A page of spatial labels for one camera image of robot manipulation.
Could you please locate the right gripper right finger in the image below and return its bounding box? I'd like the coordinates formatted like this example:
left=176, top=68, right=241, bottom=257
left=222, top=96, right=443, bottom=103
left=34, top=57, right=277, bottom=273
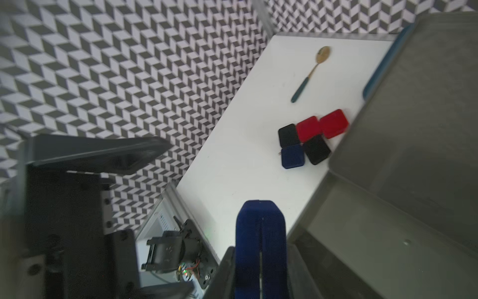
left=210, top=244, right=323, bottom=299

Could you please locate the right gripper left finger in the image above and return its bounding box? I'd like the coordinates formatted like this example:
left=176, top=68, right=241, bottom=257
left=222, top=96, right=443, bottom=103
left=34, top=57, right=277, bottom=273
left=24, top=135, right=173, bottom=175

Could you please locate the blue brooch box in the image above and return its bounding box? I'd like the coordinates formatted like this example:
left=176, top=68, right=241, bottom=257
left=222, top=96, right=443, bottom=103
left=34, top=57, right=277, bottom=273
left=281, top=145, right=305, bottom=169
left=235, top=200, right=290, bottom=299

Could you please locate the grey top drawer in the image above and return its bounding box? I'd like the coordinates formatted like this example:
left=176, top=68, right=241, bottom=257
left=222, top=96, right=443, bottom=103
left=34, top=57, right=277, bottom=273
left=285, top=173, right=478, bottom=299

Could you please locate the black brooch box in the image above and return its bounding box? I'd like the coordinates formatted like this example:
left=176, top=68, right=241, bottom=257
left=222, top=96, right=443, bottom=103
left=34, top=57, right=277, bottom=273
left=278, top=123, right=301, bottom=148
left=302, top=135, right=331, bottom=165

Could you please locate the red brooch box near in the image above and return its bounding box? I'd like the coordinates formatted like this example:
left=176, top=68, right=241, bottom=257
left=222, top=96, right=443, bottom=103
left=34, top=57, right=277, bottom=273
left=296, top=116, right=322, bottom=143

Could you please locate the red brooch box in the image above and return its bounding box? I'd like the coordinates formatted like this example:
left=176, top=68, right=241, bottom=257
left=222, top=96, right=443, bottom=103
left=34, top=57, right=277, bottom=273
left=319, top=109, right=349, bottom=139
left=296, top=116, right=322, bottom=143

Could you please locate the red brooch box far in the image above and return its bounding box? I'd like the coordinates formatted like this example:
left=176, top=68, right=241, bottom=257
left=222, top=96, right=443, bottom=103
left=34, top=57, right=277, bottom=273
left=319, top=109, right=349, bottom=139

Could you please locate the grey drawer cabinet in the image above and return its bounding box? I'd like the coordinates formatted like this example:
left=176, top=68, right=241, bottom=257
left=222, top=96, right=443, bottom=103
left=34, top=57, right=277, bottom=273
left=328, top=10, right=478, bottom=255

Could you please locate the teal tray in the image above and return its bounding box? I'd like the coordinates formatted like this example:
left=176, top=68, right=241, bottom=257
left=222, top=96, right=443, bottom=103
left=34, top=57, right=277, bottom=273
left=362, top=23, right=416, bottom=101

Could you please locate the gold spoon green handle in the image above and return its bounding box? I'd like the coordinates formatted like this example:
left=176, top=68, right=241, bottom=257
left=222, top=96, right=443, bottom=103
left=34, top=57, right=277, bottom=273
left=291, top=46, right=331, bottom=103

